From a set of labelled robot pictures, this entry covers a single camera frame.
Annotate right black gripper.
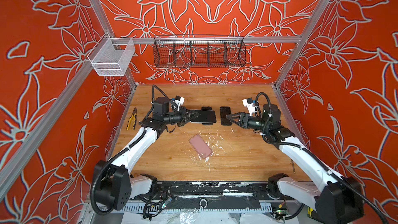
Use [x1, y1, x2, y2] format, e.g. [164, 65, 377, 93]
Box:
[227, 112, 272, 133]

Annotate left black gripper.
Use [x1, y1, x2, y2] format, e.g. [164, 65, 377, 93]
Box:
[163, 107, 198, 126]

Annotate black phone case with holes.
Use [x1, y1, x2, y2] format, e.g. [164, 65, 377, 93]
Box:
[201, 106, 213, 125]

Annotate black phone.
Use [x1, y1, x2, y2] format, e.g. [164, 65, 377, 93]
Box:
[190, 110, 217, 124]

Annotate pink phone case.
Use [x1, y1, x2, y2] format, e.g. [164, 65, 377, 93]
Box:
[189, 134, 212, 159]

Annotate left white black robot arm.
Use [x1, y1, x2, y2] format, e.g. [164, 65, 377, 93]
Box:
[89, 85, 199, 216]

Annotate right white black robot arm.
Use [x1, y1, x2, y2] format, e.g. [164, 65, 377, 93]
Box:
[226, 92, 388, 224]

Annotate yellow black pliers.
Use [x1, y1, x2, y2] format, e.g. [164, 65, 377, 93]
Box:
[126, 107, 137, 131]

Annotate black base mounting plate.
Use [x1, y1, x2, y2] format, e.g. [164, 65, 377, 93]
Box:
[133, 180, 296, 201]

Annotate clear plastic bin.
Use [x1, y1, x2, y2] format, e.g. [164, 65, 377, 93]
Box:
[88, 33, 135, 76]

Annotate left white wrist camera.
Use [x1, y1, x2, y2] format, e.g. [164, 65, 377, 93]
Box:
[172, 95, 185, 108]

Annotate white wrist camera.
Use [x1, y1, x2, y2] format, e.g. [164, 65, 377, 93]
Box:
[172, 95, 185, 108]
[243, 98, 257, 116]

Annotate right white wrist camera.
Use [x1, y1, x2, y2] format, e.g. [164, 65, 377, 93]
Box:
[243, 98, 257, 116]

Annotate black wire basket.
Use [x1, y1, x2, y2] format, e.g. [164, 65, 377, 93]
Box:
[153, 34, 247, 68]

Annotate grey slotted cable duct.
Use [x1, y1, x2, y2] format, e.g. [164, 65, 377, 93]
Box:
[115, 201, 273, 214]

